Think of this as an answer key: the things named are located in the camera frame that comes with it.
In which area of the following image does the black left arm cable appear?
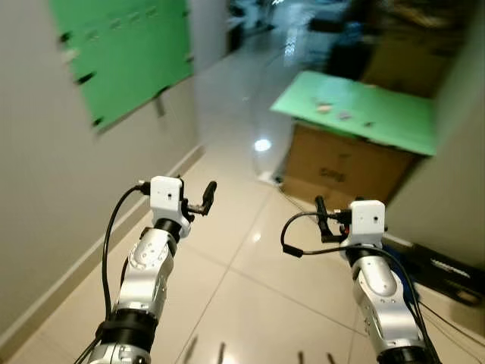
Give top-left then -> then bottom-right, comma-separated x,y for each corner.
101,182 -> 152,319

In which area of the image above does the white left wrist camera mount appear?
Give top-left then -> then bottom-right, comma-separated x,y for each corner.
149,176 -> 185,221

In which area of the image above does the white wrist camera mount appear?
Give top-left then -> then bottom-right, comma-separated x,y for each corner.
149,176 -> 185,221
349,200 -> 386,248

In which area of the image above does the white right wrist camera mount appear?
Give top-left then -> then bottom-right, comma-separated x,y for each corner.
349,200 -> 386,248

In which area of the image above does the green wall sheet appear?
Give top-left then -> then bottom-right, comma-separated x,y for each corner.
49,0 -> 194,131

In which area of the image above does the green board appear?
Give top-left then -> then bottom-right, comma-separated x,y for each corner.
271,71 -> 439,157

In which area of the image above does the black case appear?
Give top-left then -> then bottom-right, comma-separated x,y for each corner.
400,241 -> 485,307

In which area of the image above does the printed cardboard box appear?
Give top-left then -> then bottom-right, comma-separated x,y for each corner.
280,124 -> 422,212

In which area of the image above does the blue cloth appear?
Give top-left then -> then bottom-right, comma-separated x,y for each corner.
381,244 -> 416,283

